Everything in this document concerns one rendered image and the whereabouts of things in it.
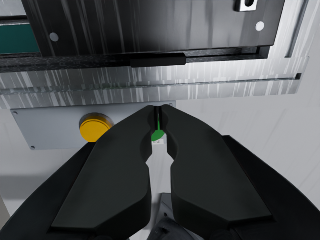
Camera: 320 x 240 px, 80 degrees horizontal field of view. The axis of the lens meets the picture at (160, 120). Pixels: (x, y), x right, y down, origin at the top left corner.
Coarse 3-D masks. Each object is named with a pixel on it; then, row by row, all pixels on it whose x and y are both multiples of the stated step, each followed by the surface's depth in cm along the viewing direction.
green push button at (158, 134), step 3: (159, 123) 24; (159, 126) 24; (159, 129) 25; (156, 132) 25; (159, 132) 25; (162, 132) 25; (153, 135) 25; (156, 135) 25; (159, 135) 25; (162, 135) 25; (153, 138) 25; (156, 138) 25; (159, 138) 25
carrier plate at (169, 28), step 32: (32, 0) 17; (64, 0) 17; (96, 0) 17; (128, 0) 17; (160, 0) 17; (192, 0) 17; (224, 0) 18; (64, 32) 19; (96, 32) 19; (128, 32) 19; (160, 32) 19; (192, 32) 19; (224, 32) 19; (256, 32) 19
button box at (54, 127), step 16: (16, 112) 24; (32, 112) 24; (48, 112) 24; (64, 112) 24; (80, 112) 24; (96, 112) 24; (112, 112) 25; (128, 112) 25; (32, 128) 25; (48, 128) 26; (64, 128) 26; (32, 144) 27; (48, 144) 27; (64, 144) 27; (80, 144) 27
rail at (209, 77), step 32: (0, 64) 25; (32, 64) 24; (64, 64) 23; (96, 64) 23; (128, 64) 22; (160, 64) 21; (192, 64) 22; (224, 64) 22; (256, 64) 22; (288, 64) 22; (0, 96) 23; (32, 96) 23; (64, 96) 23; (96, 96) 23; (128, 96) 23; (160, 96) 24; (192, 96) 24; (224, 96) 24
